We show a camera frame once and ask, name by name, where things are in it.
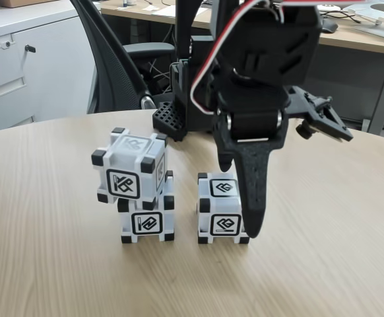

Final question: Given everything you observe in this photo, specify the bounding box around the white cube crossed symbol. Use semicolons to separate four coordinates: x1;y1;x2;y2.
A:
91;127;170;211

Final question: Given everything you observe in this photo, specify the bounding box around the dark computer mouse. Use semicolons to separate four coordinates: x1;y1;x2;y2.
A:
320;18;340;34

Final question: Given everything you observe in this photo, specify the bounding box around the silver laptop stand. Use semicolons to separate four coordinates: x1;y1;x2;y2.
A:
343;0;384;40

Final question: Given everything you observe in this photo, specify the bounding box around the white paper sheet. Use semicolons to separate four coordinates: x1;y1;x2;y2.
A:
139;3;176;16

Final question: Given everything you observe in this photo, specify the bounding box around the black mesh office chair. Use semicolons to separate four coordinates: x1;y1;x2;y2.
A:
69;0;179;115

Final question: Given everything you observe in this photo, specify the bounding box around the white red servo cable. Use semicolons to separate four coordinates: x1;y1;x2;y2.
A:
189;0;290;116

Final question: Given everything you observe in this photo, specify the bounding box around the white cube layered diamond symbol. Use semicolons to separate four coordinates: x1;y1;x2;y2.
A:
197;171;251;246

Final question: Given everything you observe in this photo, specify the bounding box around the white drawer cabinet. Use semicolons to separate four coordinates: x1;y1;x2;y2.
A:
0;6;98;136

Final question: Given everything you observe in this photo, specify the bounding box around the white cube zigzag symbol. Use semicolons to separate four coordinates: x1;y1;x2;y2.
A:
117;170;176;246

